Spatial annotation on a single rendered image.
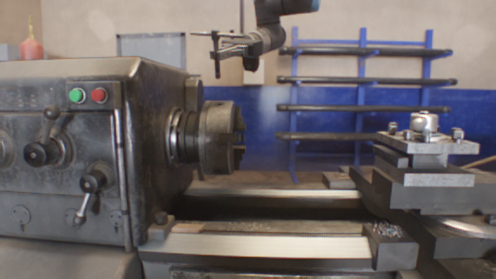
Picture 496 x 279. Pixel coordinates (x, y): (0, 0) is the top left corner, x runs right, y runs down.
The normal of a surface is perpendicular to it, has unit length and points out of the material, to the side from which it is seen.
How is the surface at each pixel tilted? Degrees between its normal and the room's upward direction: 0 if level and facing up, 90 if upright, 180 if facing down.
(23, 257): 32
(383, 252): 90
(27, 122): 90
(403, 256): 90
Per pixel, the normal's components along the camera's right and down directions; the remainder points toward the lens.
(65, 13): -0.04, 0.13
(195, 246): -0.03, -0.73
